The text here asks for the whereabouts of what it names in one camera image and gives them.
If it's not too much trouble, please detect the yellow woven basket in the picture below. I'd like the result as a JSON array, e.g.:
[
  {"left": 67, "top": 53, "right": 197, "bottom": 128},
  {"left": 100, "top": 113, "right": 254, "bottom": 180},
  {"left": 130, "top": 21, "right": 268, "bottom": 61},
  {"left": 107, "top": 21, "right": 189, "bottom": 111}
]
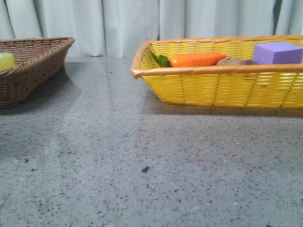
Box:
[{"left": 131, "top": 35, "right": 303, "bottom": 109}]

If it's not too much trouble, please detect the purple foam block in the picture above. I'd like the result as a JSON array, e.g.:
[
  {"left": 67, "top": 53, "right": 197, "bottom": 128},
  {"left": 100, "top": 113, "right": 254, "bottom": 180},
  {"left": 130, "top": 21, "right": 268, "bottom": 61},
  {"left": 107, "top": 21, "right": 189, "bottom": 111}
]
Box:
[{"left": 252, "top": 42, "right": 303, "bottom": 65}]

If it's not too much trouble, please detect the brown toy potato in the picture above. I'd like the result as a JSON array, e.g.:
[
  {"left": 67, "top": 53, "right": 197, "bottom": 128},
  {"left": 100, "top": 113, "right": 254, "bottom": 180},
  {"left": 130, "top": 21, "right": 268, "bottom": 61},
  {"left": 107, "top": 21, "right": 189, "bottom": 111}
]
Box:
[{"left": 216, "top": 56, "right": 258, "bottom": 66}]

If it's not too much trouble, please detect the small black debris piece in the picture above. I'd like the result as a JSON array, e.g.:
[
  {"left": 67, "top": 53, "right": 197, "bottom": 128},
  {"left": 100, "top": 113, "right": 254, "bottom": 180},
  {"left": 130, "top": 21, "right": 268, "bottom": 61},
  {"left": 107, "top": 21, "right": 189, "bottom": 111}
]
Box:
[{"left": 142, "top": 166, "right": 149, "bottom": 173}]

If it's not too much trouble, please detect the yellow tape roll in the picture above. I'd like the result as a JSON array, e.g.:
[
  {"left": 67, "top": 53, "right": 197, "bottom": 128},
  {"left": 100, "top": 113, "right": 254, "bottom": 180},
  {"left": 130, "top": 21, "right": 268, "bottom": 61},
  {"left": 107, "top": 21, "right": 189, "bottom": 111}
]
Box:
[{"left": 0, "top": 52, "right": 16, "bottom": 70}]

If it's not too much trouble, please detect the orange toy carrot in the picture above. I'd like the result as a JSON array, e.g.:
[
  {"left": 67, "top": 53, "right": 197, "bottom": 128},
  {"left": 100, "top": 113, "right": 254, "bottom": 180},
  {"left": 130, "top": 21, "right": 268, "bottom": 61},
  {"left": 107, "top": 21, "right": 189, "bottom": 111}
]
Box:
[{"left": 150, "top": 52, "right": 227, "bottom": 68}]

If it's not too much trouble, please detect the brown wicker basket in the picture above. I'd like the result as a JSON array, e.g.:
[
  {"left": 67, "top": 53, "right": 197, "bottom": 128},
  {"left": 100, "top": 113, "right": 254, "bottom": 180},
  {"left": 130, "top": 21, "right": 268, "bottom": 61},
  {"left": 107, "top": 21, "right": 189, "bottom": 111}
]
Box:
[{"left": 0, "top": 37, "right": 75, "bottom": 109}]

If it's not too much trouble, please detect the white curtain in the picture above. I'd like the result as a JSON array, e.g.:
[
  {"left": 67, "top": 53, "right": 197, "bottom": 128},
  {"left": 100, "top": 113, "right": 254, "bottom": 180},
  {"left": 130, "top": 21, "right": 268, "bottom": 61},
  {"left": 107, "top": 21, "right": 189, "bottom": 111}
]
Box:
[{"left": 0, "top": 0, "right": 303, "bottom": 57}]

